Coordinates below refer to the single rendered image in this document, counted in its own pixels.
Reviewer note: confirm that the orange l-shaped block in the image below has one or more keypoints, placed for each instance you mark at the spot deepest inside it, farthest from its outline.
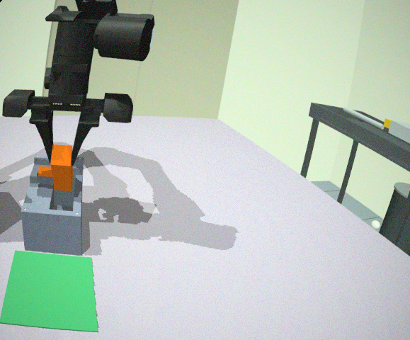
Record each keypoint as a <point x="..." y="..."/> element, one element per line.
<point x="61" y="168"/>

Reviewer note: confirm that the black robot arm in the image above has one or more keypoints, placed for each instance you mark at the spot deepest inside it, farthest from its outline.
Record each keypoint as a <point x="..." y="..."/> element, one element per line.
<point x="97" y="25"/>

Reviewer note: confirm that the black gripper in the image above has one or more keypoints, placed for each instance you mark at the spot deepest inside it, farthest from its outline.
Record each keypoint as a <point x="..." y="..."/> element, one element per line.
<point x="69" y="80"/>

